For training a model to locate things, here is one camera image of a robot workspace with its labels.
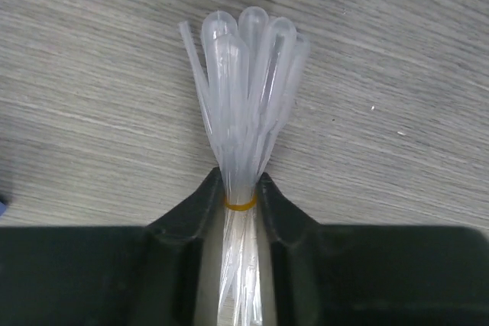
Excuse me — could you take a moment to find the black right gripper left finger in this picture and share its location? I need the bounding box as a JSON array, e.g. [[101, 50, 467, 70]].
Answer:
[[1, 169, 224, 325]]

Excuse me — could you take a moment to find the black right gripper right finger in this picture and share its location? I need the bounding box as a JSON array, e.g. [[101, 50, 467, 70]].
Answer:
[[256, 174, 488, 325]]

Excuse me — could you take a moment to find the bundle of plastic pipettes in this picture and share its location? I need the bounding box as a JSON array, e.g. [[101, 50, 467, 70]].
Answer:
[[179, 6, 310, 325]]

